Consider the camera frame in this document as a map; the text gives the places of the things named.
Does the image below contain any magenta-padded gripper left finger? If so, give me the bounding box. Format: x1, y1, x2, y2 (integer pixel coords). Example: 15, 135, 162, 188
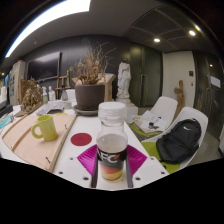
53, 144, 99, 189

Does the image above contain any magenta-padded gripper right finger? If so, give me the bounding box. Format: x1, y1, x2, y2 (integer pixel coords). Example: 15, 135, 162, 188
124, 144, 169, 189

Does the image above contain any clear drink bottle white cap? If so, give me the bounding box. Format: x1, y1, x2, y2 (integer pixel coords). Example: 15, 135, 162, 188
95, 101, 129, 183

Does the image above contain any green seat cushion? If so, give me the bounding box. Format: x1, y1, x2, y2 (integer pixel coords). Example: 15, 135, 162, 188
143, 141, 181, 174
129, 123, 148, 138

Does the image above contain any flat round red coaster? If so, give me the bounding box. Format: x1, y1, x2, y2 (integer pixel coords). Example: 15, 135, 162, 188
70, 132, 93, 147

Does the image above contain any loose papers stack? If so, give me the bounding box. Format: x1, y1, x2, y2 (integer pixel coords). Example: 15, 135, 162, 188
133, 110, 168, 135

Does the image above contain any tan wooden drawing board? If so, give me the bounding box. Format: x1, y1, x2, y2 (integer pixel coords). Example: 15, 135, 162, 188
1, 113, 34, 148
11, 113, 78, 174

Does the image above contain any black backpack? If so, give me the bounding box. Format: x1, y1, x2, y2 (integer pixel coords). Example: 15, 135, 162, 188
155, 118, 203, 165

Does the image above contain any grey plant saucer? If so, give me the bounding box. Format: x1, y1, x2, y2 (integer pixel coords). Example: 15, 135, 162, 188
72, 104, 99, 117

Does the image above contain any light green mug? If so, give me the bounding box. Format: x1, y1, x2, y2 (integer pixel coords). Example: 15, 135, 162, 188
30, 114, 58, 142

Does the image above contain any white plastic chair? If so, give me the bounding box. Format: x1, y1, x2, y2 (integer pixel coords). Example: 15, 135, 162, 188
65, 88, 77, 102
129, 95, 179, 141
141, 106, 209, 174

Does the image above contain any dried plant in grey pot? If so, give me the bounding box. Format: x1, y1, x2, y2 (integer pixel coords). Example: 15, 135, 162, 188
69, 41, 118, 112

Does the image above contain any grey bottle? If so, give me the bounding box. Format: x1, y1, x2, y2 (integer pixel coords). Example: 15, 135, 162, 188
61, 87, 69, 102

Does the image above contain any small white figurine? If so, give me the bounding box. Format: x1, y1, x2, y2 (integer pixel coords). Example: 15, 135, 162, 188
48, 85, 56, 102

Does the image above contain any white spray bottle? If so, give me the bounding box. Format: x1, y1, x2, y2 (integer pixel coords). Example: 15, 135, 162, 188
42, 86, 49, 105

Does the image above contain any brown cardboard box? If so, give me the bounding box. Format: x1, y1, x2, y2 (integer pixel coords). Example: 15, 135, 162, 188
71, 73, 117, 103

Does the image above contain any tall white statue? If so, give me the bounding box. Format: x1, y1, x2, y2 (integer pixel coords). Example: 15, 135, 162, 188
114, 61, 139, 124

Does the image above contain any wooden easel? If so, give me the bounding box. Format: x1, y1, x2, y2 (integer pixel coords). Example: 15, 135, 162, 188
54, 69, 73, 100

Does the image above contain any brown wooden root sculpture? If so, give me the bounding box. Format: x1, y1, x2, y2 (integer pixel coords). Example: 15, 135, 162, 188
14, 77, 44, 118

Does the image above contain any colourful picture book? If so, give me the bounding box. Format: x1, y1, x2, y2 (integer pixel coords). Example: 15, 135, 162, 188
0, 113, 14, 129

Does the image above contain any black flat box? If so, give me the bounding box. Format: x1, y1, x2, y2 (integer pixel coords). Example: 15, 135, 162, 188
0, 98, 14, 118

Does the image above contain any white cabinet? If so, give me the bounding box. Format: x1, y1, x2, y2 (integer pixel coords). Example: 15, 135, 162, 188
8, 59, 27, 107

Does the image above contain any long ceiling light panel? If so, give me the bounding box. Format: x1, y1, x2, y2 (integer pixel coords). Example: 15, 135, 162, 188
4, 0, 92, 58

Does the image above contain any dark wall screen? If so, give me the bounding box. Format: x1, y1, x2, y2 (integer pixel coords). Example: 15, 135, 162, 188
27, 51, 62, 82

